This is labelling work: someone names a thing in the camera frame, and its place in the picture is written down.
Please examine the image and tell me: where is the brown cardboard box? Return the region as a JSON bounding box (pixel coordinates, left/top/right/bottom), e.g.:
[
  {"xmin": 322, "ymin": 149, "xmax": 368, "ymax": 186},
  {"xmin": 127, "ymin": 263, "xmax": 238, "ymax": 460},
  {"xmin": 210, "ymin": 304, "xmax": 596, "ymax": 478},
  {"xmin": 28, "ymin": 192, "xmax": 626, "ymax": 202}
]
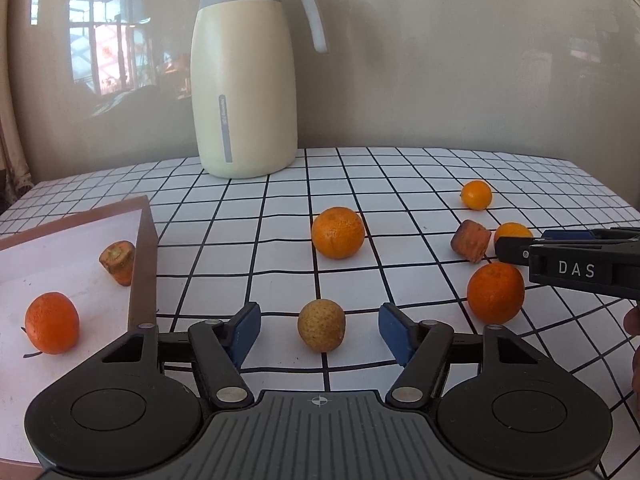
[{"xmin": 0, "ymin": 195, "xmax": 160, "ymax": 471}]

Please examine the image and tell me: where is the carrot chunk with stem end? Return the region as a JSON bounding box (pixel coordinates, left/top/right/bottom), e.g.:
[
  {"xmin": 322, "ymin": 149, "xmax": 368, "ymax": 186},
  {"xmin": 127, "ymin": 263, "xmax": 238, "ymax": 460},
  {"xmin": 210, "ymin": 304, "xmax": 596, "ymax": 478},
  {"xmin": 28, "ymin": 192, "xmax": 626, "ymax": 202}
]
[{"xmin": 98, "ymin": 241, "xmax": 136, "ymax": 287}]

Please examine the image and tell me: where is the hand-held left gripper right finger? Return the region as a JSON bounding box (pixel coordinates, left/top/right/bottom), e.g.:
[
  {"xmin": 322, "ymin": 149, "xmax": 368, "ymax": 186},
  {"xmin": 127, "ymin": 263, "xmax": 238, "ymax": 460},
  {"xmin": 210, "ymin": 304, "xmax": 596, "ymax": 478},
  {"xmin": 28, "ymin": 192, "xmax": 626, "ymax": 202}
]
[{"xmin": 378, "ymin": 302, "xmax": 566, "ymax": 408}]

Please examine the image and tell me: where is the person's right hand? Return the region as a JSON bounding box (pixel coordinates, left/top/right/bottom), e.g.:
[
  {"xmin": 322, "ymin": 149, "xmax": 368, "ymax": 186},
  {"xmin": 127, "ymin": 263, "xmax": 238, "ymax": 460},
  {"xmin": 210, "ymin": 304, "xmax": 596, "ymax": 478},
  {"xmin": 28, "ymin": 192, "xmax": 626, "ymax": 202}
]
[{"xmin": 623, "ymin": 305, "xmax": 640, "ymax": 396}]

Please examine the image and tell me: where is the small orange tangerine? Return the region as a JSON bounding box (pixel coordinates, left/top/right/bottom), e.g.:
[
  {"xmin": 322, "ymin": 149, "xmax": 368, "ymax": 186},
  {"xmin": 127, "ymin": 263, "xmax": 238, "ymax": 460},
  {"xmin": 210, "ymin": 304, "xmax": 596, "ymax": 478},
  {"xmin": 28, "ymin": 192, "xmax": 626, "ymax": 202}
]
[
  {"xmin": 460, "ymin": 180, "xmax": 493, "ymax": 211},
  {"xmin": 494, "ymin": 222, "xmax": 535, "ymax": 246}
]

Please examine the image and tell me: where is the brown kiwi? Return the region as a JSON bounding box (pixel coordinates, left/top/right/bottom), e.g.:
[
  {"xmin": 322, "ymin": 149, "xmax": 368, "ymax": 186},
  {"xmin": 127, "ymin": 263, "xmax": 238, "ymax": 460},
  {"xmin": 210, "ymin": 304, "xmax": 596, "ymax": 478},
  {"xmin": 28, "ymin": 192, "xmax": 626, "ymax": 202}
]
[{"xmin": 297, "ymin": 298, "xmax": 347, "ymax": 352}]

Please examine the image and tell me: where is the cream thermos jug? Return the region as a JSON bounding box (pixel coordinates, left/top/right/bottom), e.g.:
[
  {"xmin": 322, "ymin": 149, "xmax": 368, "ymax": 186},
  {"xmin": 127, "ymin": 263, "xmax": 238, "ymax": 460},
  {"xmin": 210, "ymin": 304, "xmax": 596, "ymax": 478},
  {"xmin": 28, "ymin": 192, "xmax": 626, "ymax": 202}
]
[{"xmin": 190, "ymin": 0, "xmax": 329, "ymax": 180}]

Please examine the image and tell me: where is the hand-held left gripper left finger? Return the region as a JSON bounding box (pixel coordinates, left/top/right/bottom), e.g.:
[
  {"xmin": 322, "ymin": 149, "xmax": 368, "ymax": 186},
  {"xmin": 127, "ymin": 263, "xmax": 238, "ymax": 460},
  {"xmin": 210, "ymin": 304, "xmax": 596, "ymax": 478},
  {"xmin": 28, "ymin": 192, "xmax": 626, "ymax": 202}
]
[{"xmin": 70, "ymin": 301, "xmax": 262, "ymax": 408}]

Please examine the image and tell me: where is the beige patterned curtain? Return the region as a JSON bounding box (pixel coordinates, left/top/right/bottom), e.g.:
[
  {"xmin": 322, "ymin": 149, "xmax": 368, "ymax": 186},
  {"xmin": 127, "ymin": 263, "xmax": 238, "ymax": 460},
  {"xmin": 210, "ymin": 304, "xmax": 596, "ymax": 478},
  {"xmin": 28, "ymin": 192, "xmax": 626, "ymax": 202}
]
[{"xmin": 0, "ymin": 105, "xmax": 33, "ymax": 206}]

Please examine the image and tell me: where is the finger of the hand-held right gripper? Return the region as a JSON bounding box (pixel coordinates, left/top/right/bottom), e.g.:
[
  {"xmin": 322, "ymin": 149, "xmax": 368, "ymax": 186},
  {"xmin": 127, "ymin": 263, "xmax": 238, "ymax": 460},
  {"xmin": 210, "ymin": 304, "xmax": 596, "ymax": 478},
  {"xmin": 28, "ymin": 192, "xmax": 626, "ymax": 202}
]
[
  {"xmin": 495, "ymin": 236, "xmax": 551, "ymax": 266},
  {"xmin": 541, "ymin": 227, "xmax": 640, "ymax": 242}
]

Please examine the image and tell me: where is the white checked tablecloth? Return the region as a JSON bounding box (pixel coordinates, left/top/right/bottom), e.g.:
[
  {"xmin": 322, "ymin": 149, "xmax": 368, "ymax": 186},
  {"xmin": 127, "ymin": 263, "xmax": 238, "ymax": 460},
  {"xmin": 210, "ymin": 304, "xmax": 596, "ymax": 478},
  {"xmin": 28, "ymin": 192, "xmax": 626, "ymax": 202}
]
[{"xmin": 0, "ymin": 146, "xmax": 640, "ymax": 480}]

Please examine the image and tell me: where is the reddish brown fruit chunk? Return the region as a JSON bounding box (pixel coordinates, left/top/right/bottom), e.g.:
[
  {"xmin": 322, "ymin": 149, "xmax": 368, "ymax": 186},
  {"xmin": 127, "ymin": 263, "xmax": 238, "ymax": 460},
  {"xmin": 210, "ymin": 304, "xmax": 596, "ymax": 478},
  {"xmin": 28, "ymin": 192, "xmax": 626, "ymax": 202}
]
[{"xmin": 450, "ymin": 219, "xmax": 492, "ymax": 264}]

